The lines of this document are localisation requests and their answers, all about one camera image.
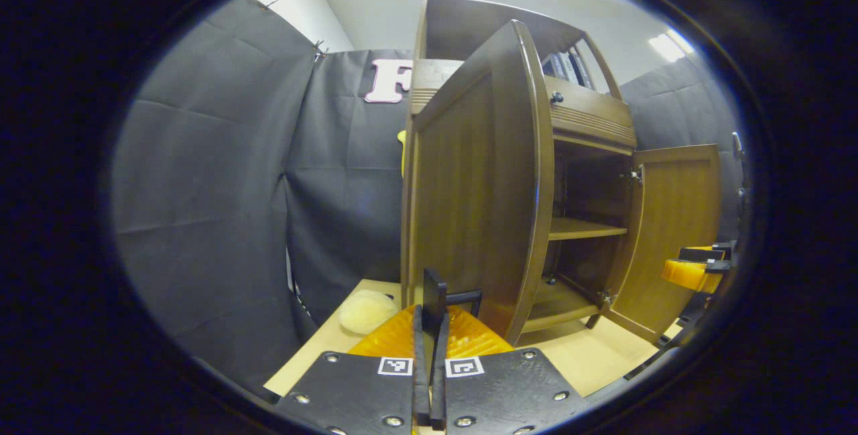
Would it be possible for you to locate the wooden cabinet drawer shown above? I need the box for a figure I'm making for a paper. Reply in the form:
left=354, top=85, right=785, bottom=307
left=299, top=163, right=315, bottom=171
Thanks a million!
left=543, top=75, right=637, bottom=147

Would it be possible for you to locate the pale yellow plush toy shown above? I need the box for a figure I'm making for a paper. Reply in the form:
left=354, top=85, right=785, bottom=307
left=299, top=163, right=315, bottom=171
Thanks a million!
left=339, top=290, right=400, bottom=335

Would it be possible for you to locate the black backdrop cloth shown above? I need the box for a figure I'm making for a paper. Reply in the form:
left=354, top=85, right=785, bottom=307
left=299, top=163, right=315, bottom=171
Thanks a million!
left=111, top=0, right=745, bottom=389

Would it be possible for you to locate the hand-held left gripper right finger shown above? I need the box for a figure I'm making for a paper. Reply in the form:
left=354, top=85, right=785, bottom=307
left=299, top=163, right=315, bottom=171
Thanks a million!
left=432, top=304, right=591, bottom=435

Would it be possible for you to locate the wooden double-door shoe cabinet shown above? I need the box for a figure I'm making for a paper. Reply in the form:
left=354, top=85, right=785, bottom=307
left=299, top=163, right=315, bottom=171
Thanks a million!
left=401, top=0, right=723, bottom=347

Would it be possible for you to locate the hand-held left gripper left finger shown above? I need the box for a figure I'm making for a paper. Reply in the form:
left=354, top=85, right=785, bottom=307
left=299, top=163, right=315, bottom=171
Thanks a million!
left=276, top=304, right=430, bottom=435

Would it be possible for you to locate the wooden shoe cabinet door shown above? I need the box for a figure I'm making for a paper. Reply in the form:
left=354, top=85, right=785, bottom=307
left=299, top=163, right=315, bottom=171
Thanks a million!
left=401, top=19, right=556, bottom=347
left=600, top=144, right=723, bottom=345

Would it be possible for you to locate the grey book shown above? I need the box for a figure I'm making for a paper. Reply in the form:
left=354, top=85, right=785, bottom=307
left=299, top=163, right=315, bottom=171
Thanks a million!
left=556, top=50, right=580, bottom=86

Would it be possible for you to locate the black door handle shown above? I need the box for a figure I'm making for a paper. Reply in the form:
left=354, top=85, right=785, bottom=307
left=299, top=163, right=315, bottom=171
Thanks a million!
left=421, top=267, right=483, bottom=382

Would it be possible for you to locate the small ceiling light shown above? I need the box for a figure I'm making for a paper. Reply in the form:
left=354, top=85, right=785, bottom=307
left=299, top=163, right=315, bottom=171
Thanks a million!
left=648, top=28, right=694, bottom=62

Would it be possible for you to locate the wooden inner shelf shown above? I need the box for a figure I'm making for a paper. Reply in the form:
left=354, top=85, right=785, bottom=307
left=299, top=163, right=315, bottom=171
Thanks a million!
left=548, top=216, right=629, bottom=241

